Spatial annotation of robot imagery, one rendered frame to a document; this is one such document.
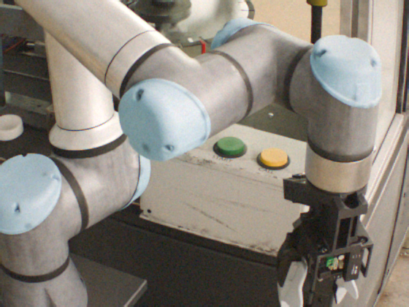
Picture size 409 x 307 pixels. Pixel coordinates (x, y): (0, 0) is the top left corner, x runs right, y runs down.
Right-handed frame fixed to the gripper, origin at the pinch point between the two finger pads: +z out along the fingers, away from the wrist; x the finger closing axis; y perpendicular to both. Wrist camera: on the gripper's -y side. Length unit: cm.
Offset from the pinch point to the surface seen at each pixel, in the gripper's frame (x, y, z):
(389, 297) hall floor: 64, -80, 91
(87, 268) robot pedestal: -24.5, -30.9, 16.3
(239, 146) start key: 0.6, -35.3, 0.3
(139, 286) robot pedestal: -17.2, -25.2, 16.3
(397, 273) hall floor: 70, -90, 91
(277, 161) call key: 4.8, -30.2, 0.3
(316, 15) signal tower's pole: 28, -72, -3
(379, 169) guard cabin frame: 28, -40, 12
